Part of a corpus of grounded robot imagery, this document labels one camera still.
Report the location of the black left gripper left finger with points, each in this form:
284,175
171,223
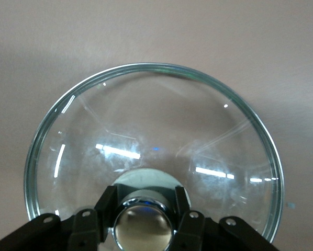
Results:
75,232

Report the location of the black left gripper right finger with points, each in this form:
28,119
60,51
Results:
198,232

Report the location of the clear glass bowl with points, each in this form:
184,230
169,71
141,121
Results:
156,117

